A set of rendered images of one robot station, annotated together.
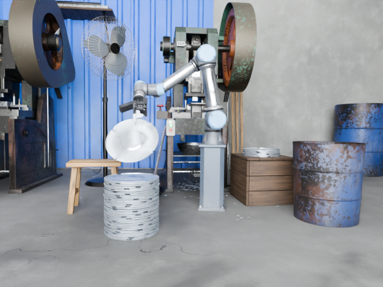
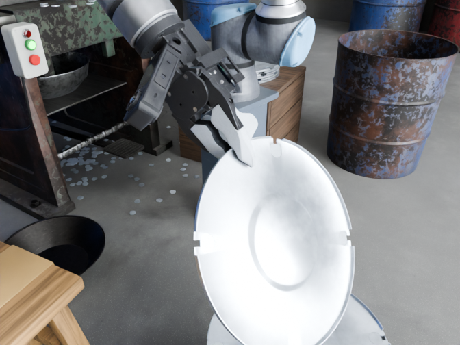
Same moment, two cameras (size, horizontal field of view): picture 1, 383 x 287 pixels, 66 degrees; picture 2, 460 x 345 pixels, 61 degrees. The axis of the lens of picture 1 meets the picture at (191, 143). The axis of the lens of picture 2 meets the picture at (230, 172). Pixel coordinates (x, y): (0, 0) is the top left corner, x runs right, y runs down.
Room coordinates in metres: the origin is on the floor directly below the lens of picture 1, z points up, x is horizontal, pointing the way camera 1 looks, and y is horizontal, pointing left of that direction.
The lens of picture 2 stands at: (1.43, 0.68, 0.85)
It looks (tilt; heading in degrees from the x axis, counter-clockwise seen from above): 33 degrees down; 308
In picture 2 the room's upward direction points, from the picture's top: straight up
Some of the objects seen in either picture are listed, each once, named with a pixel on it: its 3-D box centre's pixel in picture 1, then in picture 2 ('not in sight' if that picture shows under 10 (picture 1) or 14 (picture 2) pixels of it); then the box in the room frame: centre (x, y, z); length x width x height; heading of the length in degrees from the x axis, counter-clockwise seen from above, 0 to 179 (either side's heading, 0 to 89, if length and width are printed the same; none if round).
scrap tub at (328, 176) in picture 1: (326, 180); (382, 103); (1.85, -0.85, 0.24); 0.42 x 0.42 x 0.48
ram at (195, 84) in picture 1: (195, 77); not in sight; (2.83, -0.03, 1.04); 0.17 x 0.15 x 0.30; 6
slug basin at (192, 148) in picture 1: (194, 148); (45, 76); (2.87, -0.03, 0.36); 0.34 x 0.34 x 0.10
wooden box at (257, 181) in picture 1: (260, 177); (241, 112); (2.33, -0.55, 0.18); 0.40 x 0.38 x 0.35; 10
